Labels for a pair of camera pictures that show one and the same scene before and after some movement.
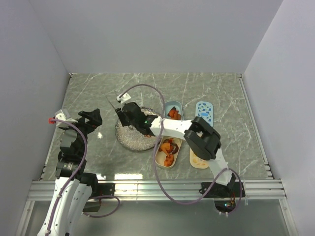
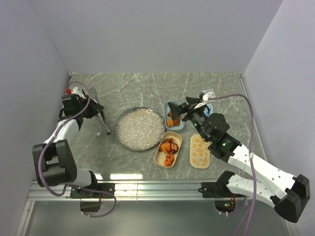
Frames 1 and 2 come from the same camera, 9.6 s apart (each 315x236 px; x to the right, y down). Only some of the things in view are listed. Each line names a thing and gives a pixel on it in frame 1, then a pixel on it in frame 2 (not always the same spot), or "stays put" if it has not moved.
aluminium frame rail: (154, 190) stays put
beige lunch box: (168, 152) stays put
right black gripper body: (123, 119) → (197, 115)
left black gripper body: (84, 128) → (90, 110)
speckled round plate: (133, 139) stays put
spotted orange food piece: (169, 161) stays put
